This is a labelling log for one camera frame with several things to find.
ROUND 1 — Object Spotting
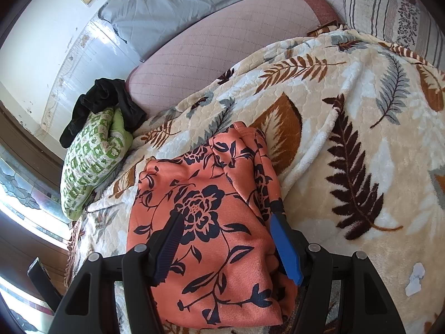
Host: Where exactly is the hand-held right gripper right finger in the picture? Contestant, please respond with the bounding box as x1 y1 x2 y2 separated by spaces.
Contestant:
269 198 406 334

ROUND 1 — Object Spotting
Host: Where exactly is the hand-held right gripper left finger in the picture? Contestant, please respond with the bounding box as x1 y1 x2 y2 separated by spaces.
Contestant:
50 212 186 334

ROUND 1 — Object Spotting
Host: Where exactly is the orange floral garment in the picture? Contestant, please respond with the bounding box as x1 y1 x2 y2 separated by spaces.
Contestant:
126 121 300 330

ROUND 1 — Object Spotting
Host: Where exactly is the leaf print fleece blanket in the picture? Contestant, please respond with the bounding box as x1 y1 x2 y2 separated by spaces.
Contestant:
68 28 445 334

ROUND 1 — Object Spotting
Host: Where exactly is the brown quilted bed cover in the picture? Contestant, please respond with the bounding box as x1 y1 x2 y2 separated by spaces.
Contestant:
66 221 92 283

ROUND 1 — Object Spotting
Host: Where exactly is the green checked pillow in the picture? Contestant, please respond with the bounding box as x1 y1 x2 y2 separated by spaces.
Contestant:
60 107 134 221

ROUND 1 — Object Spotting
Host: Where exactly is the dark furniture leg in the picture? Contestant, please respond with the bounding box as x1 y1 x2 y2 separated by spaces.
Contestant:
28 257 65 314

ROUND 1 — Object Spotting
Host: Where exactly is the white paper scrap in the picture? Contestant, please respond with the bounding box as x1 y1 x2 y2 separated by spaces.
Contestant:
405 262 427 296

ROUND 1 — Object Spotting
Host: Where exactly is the stained glass window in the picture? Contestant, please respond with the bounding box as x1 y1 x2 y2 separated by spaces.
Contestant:
0 146 70 245

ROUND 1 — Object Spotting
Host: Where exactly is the black cloth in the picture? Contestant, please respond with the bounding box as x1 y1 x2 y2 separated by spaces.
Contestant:
59 77 147 149

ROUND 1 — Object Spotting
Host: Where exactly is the grey pillow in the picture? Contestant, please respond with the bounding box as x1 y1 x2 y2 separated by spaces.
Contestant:
98 0 296 60

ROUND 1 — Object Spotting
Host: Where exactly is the striped floral pillow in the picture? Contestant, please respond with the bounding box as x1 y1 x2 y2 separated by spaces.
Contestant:
339 0 445 71

